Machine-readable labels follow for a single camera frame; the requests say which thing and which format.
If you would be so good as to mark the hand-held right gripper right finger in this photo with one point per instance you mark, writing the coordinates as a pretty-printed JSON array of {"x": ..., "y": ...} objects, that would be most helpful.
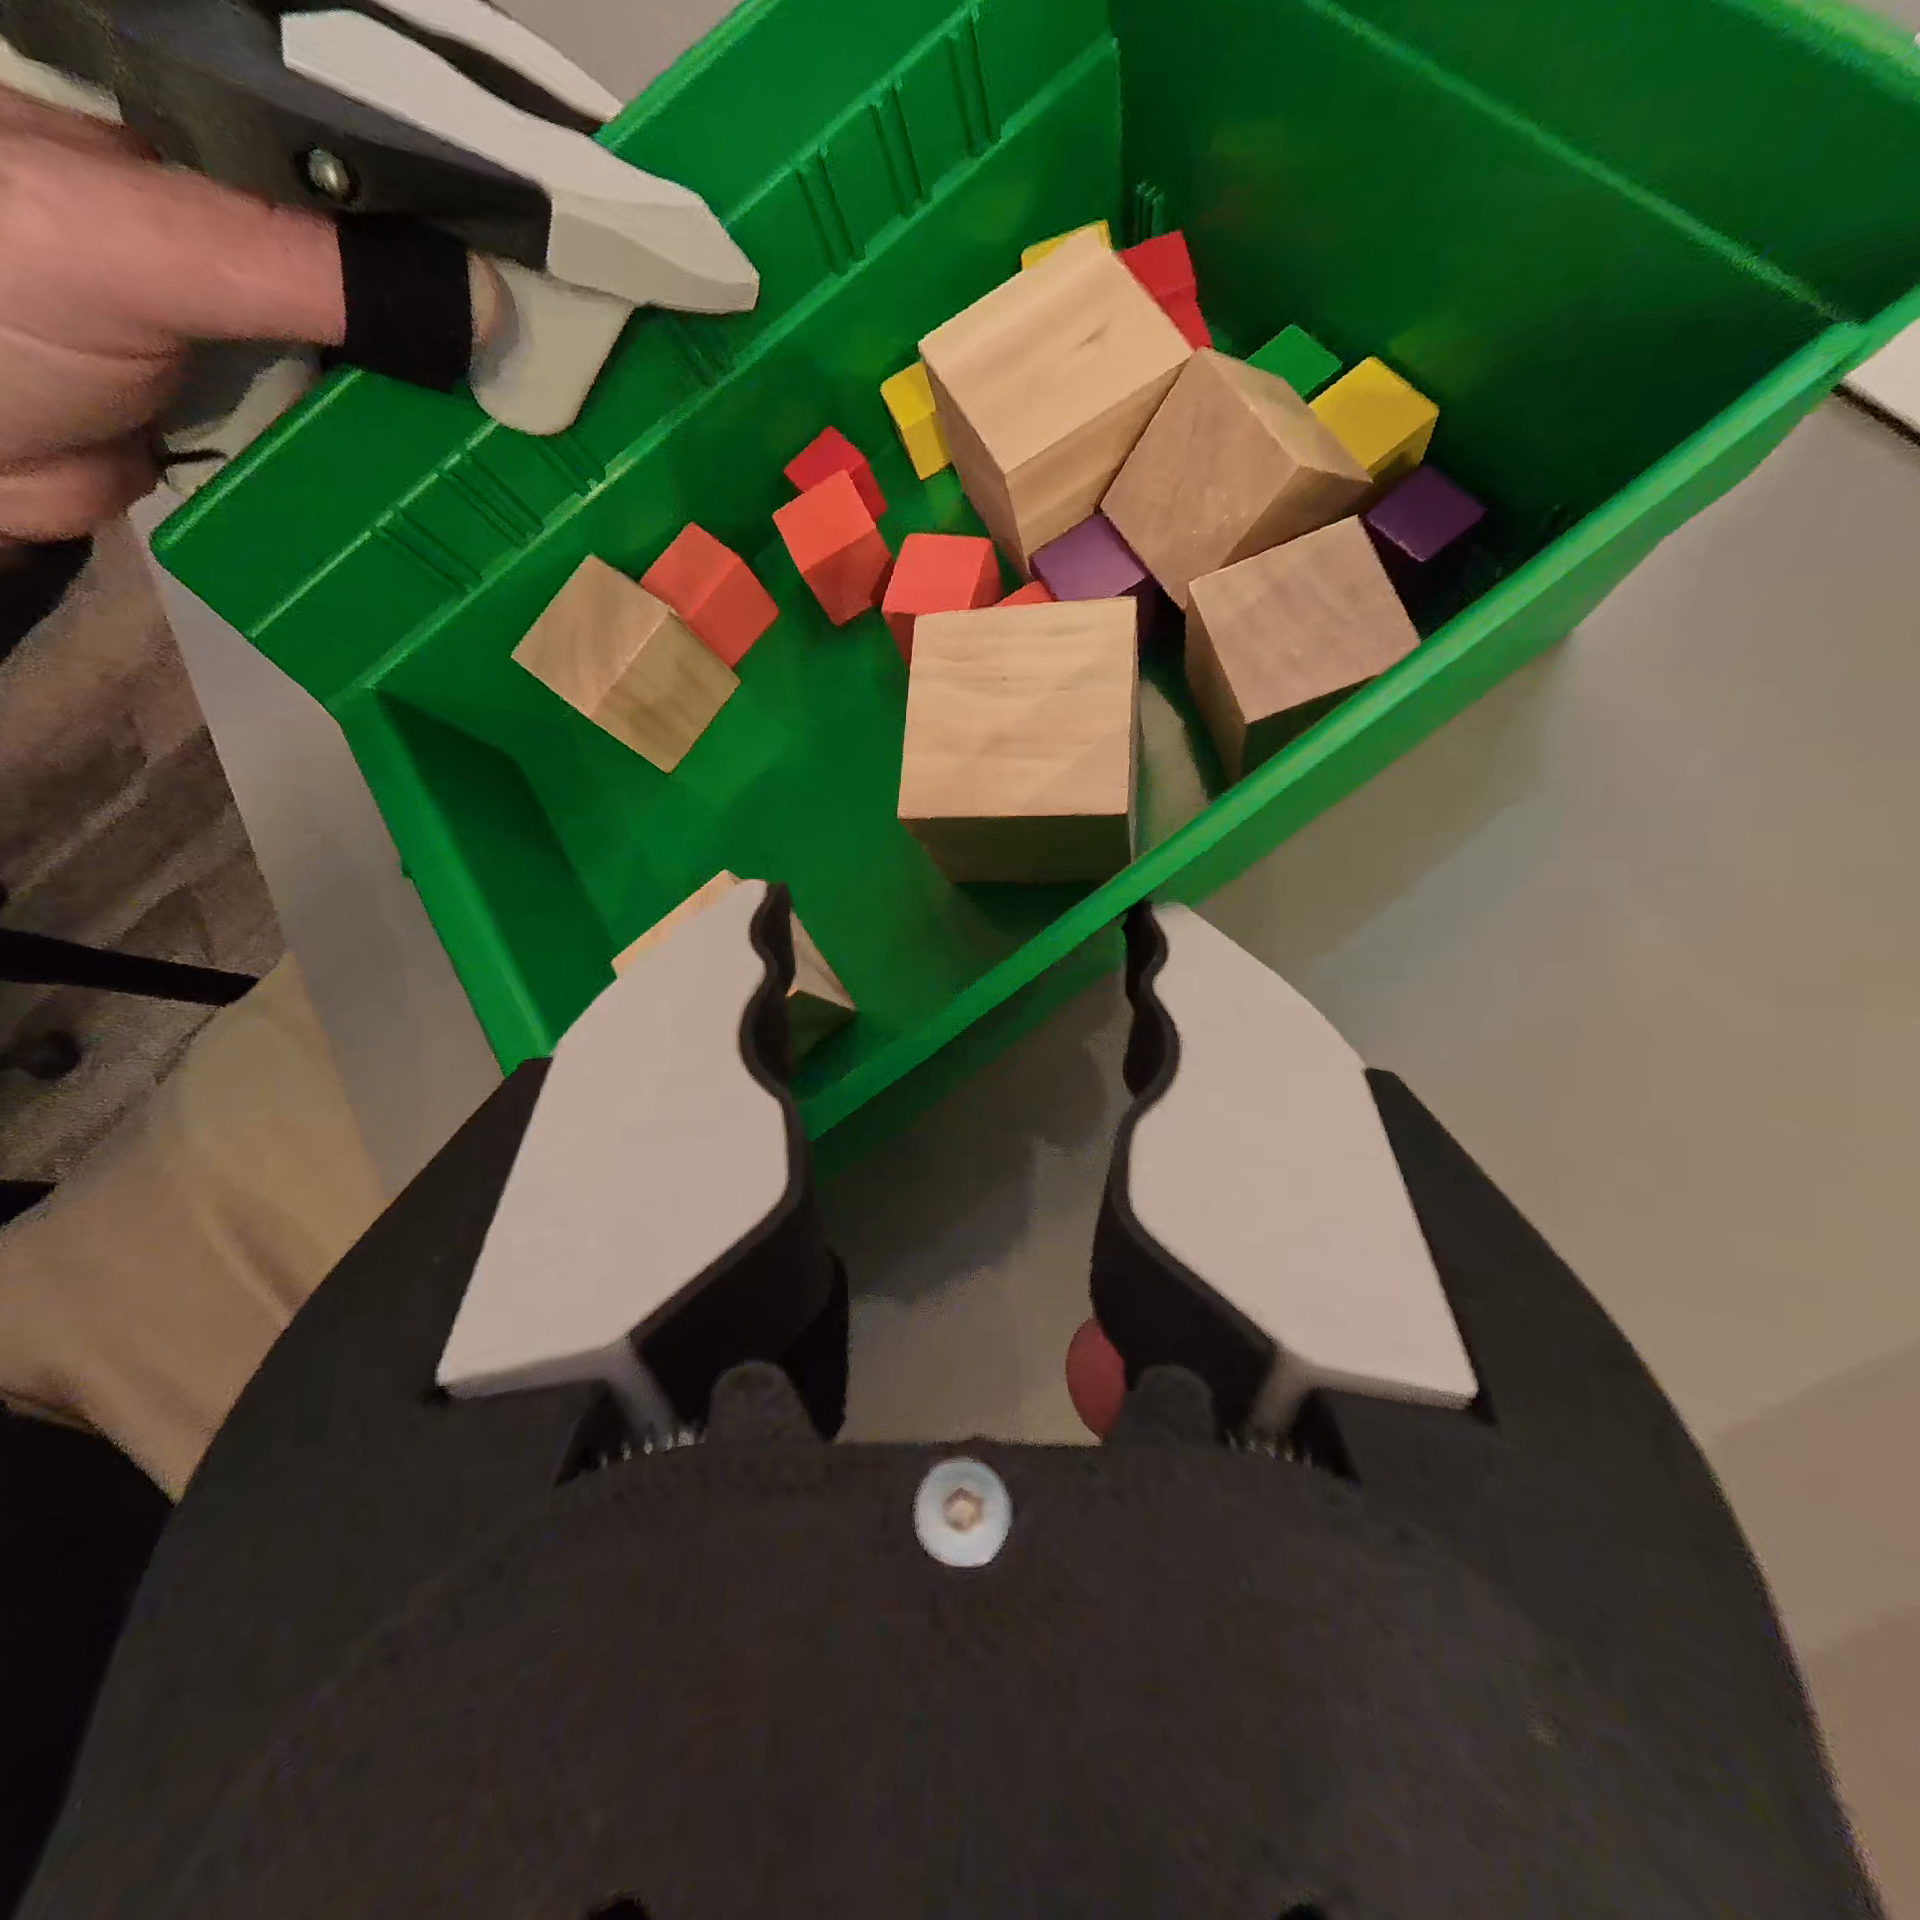
[{"x": 1291, "y": 1215}]

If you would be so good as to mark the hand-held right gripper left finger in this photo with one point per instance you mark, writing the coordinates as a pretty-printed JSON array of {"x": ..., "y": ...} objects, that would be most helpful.
[{"x": 630, "y": 1184}]

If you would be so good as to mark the person's left forearm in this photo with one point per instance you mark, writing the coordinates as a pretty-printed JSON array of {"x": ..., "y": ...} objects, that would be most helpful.
[{"x": 30, "y": 593}]

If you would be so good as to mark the person's right hand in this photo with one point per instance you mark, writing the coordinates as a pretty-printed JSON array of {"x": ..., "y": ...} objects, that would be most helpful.
[{"x": 1095, "y": 1372}]

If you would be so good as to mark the person's left hand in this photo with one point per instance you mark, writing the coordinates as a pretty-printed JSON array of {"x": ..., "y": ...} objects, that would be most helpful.
[{"x": 134, "y": 314}]

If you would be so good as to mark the green wooden cube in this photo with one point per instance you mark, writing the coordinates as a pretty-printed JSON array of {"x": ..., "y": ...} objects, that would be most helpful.
[{"x": 1292, "y": 357}]

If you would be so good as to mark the green plastic box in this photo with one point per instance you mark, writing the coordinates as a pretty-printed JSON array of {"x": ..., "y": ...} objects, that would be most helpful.
[{"x": 781, "y": 705}]

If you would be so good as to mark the pile of wooden cubes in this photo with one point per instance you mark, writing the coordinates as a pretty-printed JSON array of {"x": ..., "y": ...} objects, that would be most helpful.
[{"x": 1051, "y": 374}]

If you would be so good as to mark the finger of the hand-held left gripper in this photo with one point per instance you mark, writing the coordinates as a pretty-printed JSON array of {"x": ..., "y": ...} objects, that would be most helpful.
[
  {"x": 645, "y": 240},
  {"x": 525, "y": 52}
]

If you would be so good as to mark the person's beige trouser leg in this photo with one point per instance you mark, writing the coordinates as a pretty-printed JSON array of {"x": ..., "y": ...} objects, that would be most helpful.
[{"x": 180, "y": 1274}]

